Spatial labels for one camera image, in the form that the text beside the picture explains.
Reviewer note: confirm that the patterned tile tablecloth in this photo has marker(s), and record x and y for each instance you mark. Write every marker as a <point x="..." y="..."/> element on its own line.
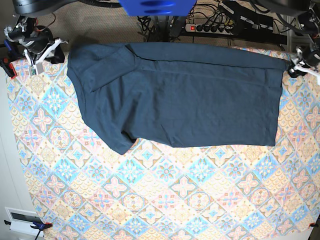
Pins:
<point x="156" y="192"/>

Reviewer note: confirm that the orange clamp bottom right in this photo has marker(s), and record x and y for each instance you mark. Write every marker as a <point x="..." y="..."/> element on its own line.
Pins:
<point x="313" y="225"/>

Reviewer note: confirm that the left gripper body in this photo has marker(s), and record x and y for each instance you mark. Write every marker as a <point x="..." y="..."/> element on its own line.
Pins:
<point x="308" y="56"/>

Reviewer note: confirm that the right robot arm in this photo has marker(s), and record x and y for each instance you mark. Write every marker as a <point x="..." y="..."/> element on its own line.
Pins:
<point x="27" y="28"/>

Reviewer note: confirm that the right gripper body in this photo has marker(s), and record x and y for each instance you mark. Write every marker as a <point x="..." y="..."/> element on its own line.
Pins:
<point x="36" y="48"/>

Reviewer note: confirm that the red black clamp left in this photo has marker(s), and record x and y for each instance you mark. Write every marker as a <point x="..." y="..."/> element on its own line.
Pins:
<point x="6" y="61"/>

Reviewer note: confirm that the white floor vent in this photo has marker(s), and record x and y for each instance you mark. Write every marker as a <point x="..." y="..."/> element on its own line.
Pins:
<point x="22" y="220"/>

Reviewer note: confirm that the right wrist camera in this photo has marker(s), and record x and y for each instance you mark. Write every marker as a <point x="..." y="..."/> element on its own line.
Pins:
<point x="36" y="69"/>

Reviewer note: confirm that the blue orange clamp bottom left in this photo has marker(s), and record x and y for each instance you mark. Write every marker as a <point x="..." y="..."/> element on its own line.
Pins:
<point x="37" y="226"/>

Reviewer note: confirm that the dark navy t-shirt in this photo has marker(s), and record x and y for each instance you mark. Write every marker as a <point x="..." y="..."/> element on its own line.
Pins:
<point x="178" y="94"/>

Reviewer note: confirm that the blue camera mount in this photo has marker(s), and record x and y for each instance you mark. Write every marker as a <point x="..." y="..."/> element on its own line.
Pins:
<point x="180" y="8"/>

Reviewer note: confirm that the white power strip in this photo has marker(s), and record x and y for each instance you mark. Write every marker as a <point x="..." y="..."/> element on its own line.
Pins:
<point x="208" y="29"/>

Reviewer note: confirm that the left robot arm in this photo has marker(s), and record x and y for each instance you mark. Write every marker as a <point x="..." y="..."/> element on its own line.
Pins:
<point x="292" y="9"/>

